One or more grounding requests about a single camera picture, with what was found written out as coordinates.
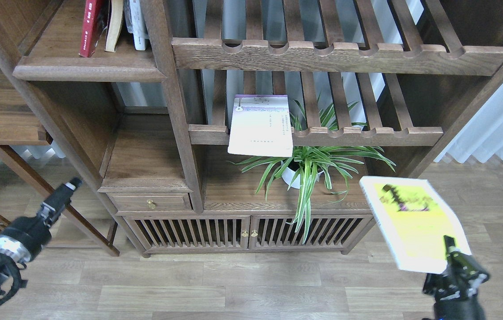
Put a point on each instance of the pale lavender cover book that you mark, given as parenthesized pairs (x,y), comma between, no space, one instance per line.
(261,126)

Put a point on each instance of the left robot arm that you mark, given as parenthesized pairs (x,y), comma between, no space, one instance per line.
(10,276)

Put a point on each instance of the upright white book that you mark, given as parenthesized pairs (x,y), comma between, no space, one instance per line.
(135,23)

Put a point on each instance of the yellow green cover book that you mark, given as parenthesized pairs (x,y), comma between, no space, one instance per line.
(413,219)

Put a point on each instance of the dark wooden bookshelf unit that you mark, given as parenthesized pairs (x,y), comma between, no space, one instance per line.
(153,124)

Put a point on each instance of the green spider plant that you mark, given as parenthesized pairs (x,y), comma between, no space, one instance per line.
(340,159)

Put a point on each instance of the red cover book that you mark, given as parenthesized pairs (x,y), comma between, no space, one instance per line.
(94,23)

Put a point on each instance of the upright cream paged book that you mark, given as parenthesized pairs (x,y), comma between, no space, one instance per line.
(116,13)

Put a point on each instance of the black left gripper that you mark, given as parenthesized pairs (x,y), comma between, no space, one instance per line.
(25,237)

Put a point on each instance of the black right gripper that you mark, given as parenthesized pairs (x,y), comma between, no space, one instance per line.
(455,291)

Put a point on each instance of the brass drawer knob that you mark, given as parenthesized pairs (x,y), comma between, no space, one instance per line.
(151,204)

